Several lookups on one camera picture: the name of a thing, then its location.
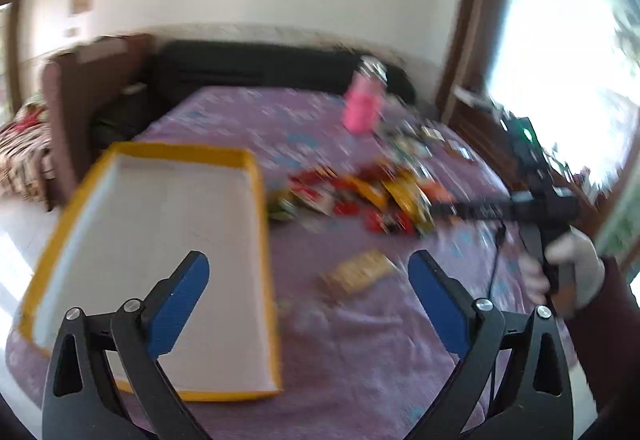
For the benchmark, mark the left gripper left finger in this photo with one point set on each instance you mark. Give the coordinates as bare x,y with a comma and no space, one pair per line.
81,399

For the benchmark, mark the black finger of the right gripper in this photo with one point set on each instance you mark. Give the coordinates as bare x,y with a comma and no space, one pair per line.
481,210

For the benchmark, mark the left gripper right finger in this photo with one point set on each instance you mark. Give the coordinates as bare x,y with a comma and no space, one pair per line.
511,380

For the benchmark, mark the tan biscuit packet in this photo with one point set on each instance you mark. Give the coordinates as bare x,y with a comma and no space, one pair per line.
359,273

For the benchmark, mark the dark red sleeve forearm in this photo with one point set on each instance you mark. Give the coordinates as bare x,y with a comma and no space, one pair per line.
605,335

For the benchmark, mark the right gloved hand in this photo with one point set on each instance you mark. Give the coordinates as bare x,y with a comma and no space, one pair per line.
572,253

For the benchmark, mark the purple floral tablecloth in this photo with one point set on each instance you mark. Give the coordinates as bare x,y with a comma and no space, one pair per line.
364,366

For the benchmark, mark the pink sleeved water bottle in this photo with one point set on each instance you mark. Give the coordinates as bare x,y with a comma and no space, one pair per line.
365,96

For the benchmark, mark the yellow shallow cardboard tray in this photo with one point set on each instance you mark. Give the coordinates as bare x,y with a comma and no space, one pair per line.
141,208

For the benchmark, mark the patterned blanket daybed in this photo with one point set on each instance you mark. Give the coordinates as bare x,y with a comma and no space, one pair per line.
26,160

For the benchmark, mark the mauve armchair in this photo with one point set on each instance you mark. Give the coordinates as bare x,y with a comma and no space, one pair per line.
75,84

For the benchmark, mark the black leather sofa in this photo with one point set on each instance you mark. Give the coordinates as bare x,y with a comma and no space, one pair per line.
183,67

